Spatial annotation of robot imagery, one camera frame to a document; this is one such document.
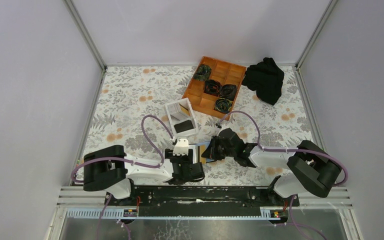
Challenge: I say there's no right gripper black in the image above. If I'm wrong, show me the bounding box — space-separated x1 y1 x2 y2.
201 135 236 161

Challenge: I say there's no white plastic card box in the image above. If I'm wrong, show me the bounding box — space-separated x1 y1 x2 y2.
164 98 199 138

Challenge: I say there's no black leather card holder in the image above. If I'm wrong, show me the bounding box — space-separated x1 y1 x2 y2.
189 141 215 164

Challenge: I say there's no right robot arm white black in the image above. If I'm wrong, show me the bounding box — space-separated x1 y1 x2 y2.
201 128 345 206

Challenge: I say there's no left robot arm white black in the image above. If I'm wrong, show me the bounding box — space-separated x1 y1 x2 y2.
82 145 205 206

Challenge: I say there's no black card in box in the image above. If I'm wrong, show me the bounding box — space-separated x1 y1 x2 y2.
174 120 195 133

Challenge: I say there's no dark rolled item bottom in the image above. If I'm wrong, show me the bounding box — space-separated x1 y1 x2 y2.
213 98 233 114

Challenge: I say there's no dark rolled item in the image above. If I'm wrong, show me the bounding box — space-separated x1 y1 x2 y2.
219 84 238 101
193 64 212 82
213 98 233 114
204 79 222 97

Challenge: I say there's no dark rolled item right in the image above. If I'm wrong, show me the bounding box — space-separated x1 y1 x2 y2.
219 84 238 101

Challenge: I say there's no dark rolled item middle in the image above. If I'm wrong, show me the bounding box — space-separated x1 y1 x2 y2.
204 79 222 97

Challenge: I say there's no orange compartment tray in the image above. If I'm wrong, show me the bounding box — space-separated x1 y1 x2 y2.
182 56 247 119

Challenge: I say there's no dark rolled item top left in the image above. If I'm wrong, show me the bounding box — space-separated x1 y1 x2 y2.
193 64 212 82

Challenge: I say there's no black crumpled cloth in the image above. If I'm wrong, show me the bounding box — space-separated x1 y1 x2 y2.
242 57 285 106

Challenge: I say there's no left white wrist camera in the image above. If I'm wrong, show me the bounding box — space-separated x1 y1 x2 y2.
172 137 189 157

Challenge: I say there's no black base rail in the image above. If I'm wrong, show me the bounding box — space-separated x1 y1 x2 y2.
109 185 300 216

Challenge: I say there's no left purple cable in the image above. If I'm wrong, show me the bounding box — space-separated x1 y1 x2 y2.
70 114 178 240

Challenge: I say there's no purple cable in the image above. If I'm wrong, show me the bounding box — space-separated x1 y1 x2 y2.
70 114 178 240
215 109 349 240

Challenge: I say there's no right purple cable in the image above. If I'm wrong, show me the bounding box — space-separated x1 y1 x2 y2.
215 109 349 240

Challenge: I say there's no slotted cable duct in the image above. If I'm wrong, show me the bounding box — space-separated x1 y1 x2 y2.
65 207 281 221

